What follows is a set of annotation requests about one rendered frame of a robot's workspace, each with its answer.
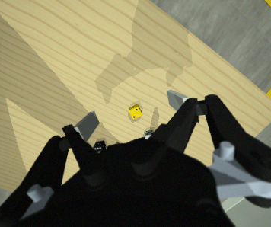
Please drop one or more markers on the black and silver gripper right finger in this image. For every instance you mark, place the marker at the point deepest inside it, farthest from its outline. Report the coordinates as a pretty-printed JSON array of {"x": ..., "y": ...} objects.
[{"x": 241, "y": 164}]

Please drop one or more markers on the yellow die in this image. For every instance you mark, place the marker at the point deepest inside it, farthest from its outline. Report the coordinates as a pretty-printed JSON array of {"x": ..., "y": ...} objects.
[{"x": 135, "y": 111}]

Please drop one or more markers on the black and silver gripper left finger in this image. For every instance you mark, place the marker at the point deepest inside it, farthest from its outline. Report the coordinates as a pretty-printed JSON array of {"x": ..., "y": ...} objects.
[{"x": 46, "y": 174}]

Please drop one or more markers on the black die with white pips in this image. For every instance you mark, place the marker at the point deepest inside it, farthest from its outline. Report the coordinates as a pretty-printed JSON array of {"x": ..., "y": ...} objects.
[{"x": 99, "y": 146}]

